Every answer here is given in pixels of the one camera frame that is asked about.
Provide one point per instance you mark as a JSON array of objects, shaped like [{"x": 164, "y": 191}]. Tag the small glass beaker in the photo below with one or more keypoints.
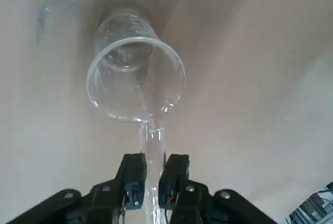
[{"x": 135, "y": 39}]

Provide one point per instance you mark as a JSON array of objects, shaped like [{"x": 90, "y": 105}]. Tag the glass test tube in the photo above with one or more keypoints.
[{"x": 153, "y": 143}]

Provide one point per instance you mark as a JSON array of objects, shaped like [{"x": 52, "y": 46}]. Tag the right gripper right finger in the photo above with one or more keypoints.
[{"x": 177, "y": 177}]

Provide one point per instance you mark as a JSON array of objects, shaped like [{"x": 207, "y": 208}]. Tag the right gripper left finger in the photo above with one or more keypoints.
[{"x": 130, "y": 177}]

